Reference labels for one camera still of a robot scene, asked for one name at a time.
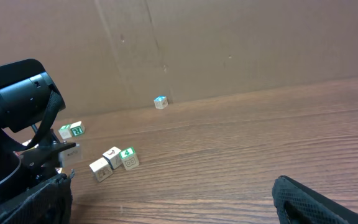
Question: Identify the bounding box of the white animal picture block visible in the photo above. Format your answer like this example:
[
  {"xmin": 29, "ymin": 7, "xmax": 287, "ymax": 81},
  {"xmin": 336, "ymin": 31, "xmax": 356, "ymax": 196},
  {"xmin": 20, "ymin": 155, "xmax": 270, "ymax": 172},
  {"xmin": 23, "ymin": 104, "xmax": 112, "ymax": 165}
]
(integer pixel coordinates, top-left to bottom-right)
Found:
[{"xmin": 103, "ymin": 146, "xmax": 122, "ymax": 170}]

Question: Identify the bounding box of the green number four block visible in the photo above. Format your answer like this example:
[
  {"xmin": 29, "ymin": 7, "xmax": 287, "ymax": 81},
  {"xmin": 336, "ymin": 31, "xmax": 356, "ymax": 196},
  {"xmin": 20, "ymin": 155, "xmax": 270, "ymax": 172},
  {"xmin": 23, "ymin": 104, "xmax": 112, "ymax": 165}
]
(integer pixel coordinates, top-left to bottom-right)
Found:
[{"xmin": 119, "ymin": 147, "xmax": 139, "ymax": 170}]

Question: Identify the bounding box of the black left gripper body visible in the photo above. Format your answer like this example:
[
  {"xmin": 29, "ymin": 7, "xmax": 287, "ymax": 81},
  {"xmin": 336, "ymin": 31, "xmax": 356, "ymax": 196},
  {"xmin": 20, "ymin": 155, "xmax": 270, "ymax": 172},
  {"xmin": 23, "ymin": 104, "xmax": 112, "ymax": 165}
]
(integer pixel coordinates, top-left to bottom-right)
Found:
[{"xmin": 11, "ymin": 126, "xmax": 76, "ymax": 187}]

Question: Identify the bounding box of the green J wooden block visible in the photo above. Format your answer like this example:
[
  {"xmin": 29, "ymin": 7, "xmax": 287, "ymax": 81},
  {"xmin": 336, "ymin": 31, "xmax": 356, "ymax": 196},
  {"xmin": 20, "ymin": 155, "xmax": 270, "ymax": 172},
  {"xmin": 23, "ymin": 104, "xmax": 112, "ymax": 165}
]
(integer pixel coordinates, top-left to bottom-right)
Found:
[{"xmin": 58, "ymin": 124, "xmax": 72, "ymax": 139}]

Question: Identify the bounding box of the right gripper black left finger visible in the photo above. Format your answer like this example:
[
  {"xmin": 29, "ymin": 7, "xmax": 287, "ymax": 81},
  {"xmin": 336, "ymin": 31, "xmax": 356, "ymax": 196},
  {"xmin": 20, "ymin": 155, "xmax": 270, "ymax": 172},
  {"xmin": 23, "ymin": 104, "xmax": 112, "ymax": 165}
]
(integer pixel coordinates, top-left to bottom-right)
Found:
[{"xmin": 0, "ymin": 172, "xmax": 75, "ymax": 224}]

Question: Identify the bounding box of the white green wooden block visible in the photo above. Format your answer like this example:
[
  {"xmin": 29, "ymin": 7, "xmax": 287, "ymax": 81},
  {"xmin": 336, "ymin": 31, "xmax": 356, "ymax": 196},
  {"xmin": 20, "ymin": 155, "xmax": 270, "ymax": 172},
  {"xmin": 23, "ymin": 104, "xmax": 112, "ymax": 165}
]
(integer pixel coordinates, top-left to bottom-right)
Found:
[{"xmin": 58, "ymin": 144, "xmax": 83, "ymax": 167}]

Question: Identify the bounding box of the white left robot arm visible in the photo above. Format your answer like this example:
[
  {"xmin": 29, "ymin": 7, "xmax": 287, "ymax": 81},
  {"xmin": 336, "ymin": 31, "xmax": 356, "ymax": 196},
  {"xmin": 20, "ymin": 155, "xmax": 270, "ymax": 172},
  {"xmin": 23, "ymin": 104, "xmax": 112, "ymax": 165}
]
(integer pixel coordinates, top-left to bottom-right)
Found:
[{"xmin": 0, "ymin": 58, "xmax": 76, "ymax": 202}]

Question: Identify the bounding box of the green R wooden block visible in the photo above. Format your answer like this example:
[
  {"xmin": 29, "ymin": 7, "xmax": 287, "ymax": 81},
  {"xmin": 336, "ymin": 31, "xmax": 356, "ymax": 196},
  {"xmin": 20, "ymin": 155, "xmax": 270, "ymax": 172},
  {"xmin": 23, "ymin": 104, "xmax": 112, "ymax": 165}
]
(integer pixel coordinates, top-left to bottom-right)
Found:
[{"xmin": 70, "ymin": 121, "xmax": 85, "ymax": 136}]

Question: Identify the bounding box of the blue letter block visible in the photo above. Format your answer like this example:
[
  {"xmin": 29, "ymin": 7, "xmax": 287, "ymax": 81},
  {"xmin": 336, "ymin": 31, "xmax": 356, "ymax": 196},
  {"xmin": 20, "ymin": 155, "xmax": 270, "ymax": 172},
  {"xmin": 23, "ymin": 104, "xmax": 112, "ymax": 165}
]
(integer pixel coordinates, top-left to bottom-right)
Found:
[{"xmin": 154, "ymin": 96, "xmax": 168, "ymax": 110}]

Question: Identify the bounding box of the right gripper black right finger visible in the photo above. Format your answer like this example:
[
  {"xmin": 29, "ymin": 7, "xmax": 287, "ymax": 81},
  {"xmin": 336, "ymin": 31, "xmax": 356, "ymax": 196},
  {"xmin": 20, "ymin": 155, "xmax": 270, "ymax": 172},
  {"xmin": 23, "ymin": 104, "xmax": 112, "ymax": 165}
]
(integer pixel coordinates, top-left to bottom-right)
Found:
[{"xmin": 272, "ymin": 175, "xmax": 358, "ymax": 224}]

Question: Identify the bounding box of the white green grid block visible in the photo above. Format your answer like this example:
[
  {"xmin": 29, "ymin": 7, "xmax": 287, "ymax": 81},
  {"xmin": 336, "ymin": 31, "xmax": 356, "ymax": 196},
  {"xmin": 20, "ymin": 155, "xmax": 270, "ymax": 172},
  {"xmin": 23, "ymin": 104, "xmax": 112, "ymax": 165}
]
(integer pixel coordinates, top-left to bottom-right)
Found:
[{"xmin": 89, "ymin": 157, "xmax": 113, "ymax": 182}]

